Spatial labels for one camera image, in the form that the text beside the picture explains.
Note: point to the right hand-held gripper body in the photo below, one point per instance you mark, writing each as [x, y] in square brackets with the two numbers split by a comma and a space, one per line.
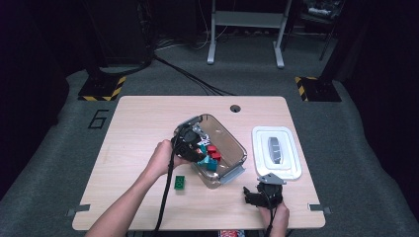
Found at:
[271, 194]

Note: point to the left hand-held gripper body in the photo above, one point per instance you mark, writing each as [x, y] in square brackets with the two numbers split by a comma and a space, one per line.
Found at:
[186, 141]

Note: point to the light teal toy block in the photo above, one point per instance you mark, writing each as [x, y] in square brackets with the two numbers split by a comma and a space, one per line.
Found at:
[206, 162]

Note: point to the red toy block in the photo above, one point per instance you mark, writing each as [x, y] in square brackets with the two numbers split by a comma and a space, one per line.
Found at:
[216, 156]
[211, 149]

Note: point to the blue toy block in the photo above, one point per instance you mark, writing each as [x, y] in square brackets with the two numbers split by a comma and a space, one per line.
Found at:
[212, 165]

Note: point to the green toy block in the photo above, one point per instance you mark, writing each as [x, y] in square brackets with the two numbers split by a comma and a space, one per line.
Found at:
[179, 182]

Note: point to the clear grey storage box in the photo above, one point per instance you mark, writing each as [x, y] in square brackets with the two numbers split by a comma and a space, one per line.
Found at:
[230, 148]

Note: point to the person's right hand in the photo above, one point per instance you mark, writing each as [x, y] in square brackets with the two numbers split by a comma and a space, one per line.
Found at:
[280, 217]

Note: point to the person's left hand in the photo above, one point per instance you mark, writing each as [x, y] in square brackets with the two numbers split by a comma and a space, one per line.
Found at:
[161, 159]

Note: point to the red white patterned object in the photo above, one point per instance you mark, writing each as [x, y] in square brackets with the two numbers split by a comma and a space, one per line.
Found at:
[231, 233]

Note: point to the black cabinet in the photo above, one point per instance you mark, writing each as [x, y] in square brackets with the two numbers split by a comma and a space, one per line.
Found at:
[118, 33]

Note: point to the dark curtain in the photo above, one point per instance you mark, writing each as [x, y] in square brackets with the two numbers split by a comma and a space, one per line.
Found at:
[26, 98]
[388, 98]

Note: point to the thin black stand leg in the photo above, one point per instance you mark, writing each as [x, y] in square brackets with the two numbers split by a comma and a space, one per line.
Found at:
[324, 52]

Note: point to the cluttered dark shelf items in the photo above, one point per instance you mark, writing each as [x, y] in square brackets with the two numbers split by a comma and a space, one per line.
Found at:
[324, 11]

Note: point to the grey metal table bracket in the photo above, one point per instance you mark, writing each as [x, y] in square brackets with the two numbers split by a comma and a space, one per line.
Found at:
[319, 208]

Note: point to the black yellow striped base plate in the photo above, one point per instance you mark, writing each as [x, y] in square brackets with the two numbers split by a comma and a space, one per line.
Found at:
[99, 89]
[319, 90]

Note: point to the black stand post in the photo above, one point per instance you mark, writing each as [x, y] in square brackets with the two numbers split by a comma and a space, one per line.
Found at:
[94, 72]
[331, 65]

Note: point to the white metal desk frame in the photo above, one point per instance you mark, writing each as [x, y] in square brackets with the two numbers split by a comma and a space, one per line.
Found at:
[247, 19]

